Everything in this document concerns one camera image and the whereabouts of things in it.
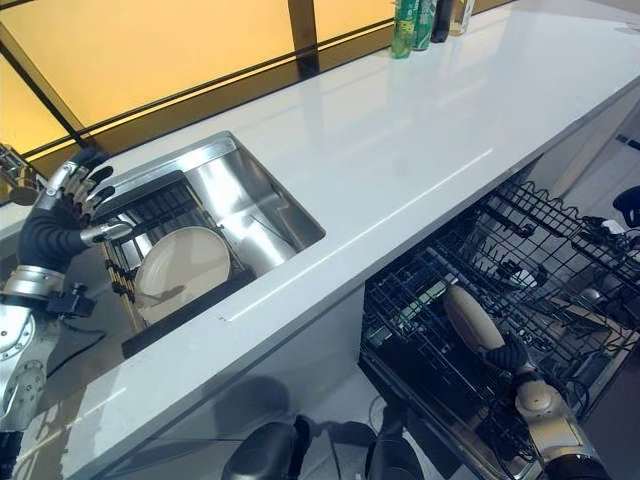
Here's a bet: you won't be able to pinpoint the wire dishwasher rack with tines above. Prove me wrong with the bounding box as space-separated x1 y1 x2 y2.
433 178 640 321

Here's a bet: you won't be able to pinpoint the robot legs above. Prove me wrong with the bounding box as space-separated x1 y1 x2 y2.
220 412 422 480

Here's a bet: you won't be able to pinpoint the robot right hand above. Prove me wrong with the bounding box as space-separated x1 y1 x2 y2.
485 335 544 384

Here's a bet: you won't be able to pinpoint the brass faucet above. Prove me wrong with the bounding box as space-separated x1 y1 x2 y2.
0 143 40 207

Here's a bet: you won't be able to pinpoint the dark glass bottle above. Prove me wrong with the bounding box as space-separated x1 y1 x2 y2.
430 0 454 43

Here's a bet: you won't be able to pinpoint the clear pale bottle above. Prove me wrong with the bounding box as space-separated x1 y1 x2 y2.
448 0 474 37

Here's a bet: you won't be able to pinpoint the black dish rack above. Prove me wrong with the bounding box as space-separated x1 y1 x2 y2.
98 169 254 359

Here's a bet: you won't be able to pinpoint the stainless steel sink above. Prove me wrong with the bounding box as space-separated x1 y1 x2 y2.
92 130 327 359

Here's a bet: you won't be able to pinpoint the green labelled bottle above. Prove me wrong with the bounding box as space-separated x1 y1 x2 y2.
412 0 437 52

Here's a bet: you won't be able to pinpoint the gold window frame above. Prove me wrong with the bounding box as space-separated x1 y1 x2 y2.
0 0 506 169

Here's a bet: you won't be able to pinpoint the cream round plate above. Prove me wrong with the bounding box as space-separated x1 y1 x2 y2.
135 226 233 326

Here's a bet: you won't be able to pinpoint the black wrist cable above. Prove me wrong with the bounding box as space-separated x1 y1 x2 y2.
49 315 109 362

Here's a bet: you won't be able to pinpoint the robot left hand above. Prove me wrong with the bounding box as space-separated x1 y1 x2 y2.
17 147 134 274

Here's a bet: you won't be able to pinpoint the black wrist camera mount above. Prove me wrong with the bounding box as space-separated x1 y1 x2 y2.
47 282 96 319

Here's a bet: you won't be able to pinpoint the cream oval plate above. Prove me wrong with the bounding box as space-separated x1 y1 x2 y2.
445 284 507 354

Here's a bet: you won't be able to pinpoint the wire dishwasher basket rack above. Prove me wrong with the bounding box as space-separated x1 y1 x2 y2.
361 247 640 466

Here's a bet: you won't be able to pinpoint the green plastic bottle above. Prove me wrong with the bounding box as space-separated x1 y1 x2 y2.
390 0 419 60

